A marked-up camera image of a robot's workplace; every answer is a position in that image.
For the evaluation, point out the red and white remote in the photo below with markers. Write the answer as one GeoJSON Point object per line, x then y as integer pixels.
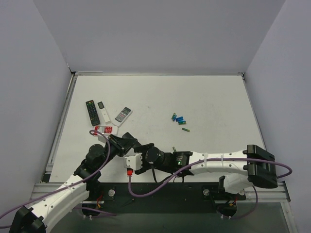
{"type": "Point", "coordinates": [107, 130]}

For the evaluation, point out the green blue battery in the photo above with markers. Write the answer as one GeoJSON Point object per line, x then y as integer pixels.
{"type": "Point", "coordinates": [182, 122]}

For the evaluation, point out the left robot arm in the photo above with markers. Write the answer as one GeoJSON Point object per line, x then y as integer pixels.
{"type": "Point", "coordinates": [52, 207]}

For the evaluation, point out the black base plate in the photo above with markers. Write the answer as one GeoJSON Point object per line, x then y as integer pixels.
{"type": "Point", "coordinates": [173, 198]}

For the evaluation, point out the slim black remote control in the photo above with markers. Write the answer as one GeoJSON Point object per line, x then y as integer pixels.
{"type": "Point", "coordinates": [135, 142]}

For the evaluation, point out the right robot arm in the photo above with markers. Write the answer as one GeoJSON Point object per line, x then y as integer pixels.
{"type": "Point", "coordinates": [252, 166]}

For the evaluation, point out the black multi-button remote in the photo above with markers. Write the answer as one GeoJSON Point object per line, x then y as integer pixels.
{"type": "Point", "coordinates": [92, 112]}

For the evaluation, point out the slim white remote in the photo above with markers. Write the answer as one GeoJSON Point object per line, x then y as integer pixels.
{"type": "Point", "coordinates": [103, 112]}

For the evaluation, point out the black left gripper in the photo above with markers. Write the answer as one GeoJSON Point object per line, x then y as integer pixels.
{"type": "Point", "coordinates": [116, 144]}

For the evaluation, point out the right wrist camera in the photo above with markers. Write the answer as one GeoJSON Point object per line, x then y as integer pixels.
{"type": "Point", "coordinates": [132, 163]}

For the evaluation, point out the grey and white remote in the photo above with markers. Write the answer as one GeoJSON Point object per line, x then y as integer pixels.
{"type": "Point", "coordinates": [122, 116]}

